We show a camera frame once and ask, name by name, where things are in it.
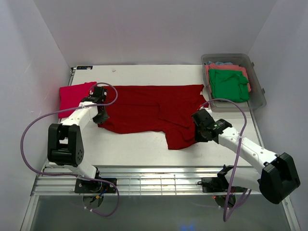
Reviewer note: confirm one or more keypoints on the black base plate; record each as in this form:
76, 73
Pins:
213, 184
86, 186

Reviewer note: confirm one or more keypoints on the folded pink red t shirt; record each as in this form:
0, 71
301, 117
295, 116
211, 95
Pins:
71, 96

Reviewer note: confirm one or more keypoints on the blue label sticker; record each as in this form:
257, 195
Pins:
84, 67

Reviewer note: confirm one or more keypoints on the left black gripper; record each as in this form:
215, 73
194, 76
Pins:
102, 119

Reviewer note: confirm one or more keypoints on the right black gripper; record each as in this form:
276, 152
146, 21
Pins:
198, 138

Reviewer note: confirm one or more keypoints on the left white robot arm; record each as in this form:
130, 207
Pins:
65, 145

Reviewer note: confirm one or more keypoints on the salmon pink t shirt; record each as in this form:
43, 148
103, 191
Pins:
226, 67

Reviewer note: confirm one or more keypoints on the green t shirt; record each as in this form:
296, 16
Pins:
229, 84

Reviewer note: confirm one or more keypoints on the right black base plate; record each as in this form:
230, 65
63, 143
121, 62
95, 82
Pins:
213, 184

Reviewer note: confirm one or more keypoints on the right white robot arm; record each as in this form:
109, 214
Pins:
273, 175

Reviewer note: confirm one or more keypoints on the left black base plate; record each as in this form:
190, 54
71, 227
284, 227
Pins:
86, 186

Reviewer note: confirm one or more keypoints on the light blue t shirt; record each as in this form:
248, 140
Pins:
219, 63

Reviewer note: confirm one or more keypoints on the dark red t shirt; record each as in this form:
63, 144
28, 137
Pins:
166, 109

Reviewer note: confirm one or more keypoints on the clear plastic bin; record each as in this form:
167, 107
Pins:
257, 98

